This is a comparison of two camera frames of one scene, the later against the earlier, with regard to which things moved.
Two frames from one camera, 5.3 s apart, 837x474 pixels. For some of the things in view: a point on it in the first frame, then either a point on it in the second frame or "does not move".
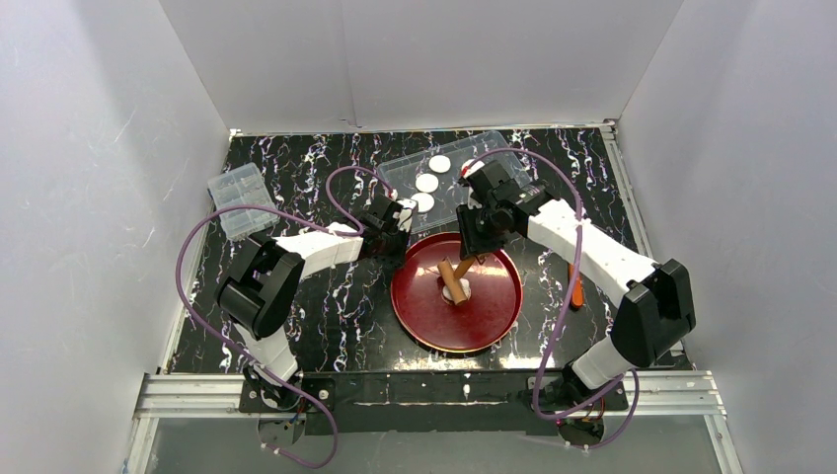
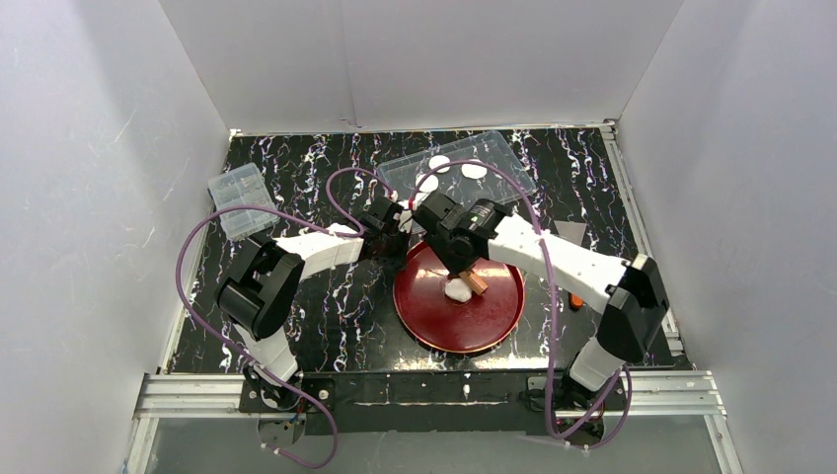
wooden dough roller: (452, 277) -> (478, 284)
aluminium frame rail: (190, 396) does not move
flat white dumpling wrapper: (426, 183) does not move
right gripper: (471, 234) -> (454, 260)
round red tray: (486, 319) does not move
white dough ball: (456, 289) does not move
